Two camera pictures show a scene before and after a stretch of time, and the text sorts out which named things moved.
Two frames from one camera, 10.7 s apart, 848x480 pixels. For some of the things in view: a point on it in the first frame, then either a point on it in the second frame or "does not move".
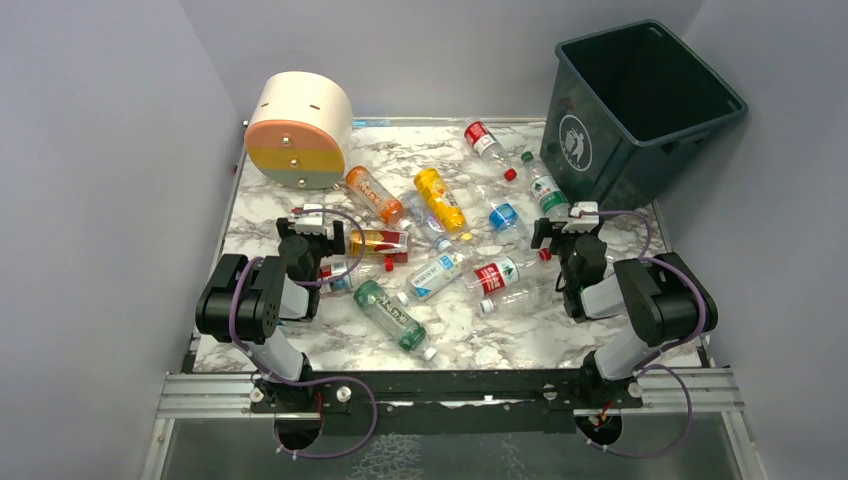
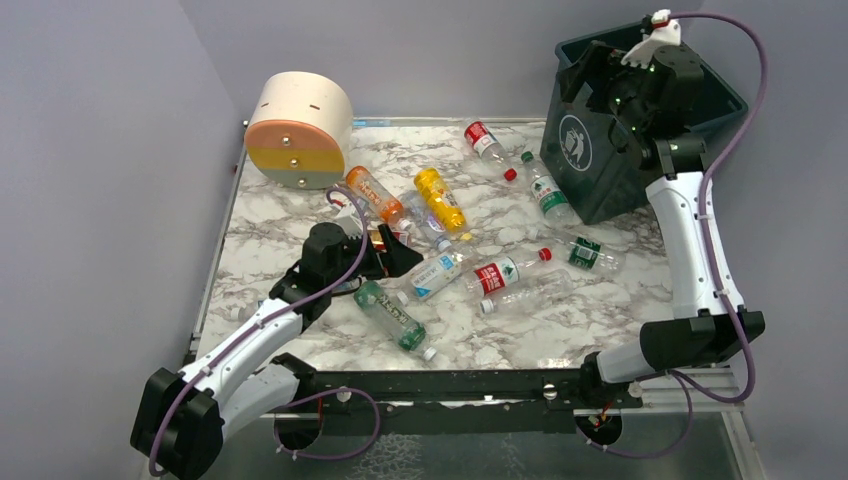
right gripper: [565, 234] → [592, 76]
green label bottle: [547, 191] does not move
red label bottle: [505, 272] does not move
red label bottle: [485, 144] does not move
